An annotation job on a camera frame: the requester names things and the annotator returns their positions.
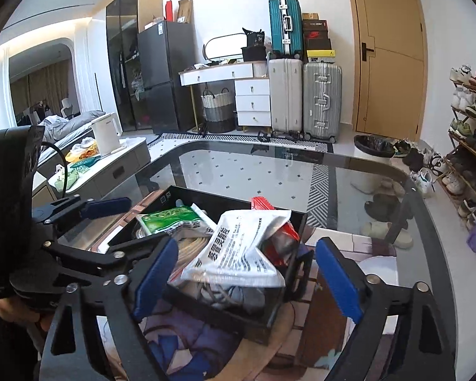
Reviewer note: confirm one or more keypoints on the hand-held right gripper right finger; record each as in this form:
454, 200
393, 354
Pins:
339, 278

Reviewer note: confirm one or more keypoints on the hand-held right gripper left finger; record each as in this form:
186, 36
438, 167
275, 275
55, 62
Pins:
154, 281

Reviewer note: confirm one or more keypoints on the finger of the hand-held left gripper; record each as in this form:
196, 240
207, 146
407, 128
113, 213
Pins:
107, 207
95, 258

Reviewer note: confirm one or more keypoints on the green packet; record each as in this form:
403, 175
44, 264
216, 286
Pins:
166, 218

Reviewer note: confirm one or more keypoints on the red and white packet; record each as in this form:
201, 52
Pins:
281, 242

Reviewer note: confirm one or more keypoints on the white medicine packet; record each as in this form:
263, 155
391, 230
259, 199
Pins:
238, 254

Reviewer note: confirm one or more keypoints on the black cardboard box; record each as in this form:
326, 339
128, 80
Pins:
238, 325

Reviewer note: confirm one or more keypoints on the person's left hand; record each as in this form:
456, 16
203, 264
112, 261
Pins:
16, 311

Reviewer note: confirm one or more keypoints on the white low cabinet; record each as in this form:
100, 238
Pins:
115, 166

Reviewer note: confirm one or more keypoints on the pile of snack packets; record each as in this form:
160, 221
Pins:
79, 158

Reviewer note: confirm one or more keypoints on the white electric kettle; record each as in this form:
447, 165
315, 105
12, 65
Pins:
106, 135

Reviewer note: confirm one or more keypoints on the printed table mat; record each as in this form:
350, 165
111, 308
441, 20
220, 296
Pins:
301, 349

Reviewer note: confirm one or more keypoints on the dark slipper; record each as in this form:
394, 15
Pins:
382, 206

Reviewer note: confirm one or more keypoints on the bed with grey bedding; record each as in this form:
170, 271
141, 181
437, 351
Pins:
71, 123

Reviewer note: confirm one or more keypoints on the brown curtains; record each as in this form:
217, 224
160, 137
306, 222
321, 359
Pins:
47, 83

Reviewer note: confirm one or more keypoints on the trash bin black liner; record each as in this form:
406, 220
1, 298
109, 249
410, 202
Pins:
375, 153

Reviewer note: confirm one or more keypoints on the group of shoes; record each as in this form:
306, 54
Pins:
418, 162

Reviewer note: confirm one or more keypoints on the woven laundry basket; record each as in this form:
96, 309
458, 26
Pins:
218, 111

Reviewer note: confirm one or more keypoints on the black refrigerator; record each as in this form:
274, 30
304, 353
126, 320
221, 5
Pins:
166, 67

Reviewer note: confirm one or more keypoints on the dark glass wardrobe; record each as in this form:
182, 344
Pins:
121, 47

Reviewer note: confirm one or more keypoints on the white vanity desk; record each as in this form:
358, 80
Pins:
222, 72

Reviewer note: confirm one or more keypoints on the silver suitcase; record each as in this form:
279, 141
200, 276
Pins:
322, 99

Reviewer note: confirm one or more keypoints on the white drawer cabinet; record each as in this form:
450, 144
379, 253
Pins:
253, 101

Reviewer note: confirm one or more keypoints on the white suitcase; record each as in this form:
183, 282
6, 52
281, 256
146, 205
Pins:
285, 95

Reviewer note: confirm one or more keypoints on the shoe rack with shoes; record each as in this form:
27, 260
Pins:
472, 135

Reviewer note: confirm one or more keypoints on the oval mirror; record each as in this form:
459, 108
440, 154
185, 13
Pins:
226, 45

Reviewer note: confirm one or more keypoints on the red flat box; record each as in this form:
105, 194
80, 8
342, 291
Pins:
169, 11

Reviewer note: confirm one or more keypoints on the brown cardboard box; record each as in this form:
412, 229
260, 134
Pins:
185, 10

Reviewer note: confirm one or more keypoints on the black bag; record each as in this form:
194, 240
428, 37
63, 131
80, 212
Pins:
254, 51

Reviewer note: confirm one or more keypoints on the wooden door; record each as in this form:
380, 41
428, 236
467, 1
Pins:
388, 47

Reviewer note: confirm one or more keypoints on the stack of shoe boxes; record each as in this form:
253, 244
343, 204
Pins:
317, 37

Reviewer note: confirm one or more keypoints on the teal suitcase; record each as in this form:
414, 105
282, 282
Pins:
285, 27

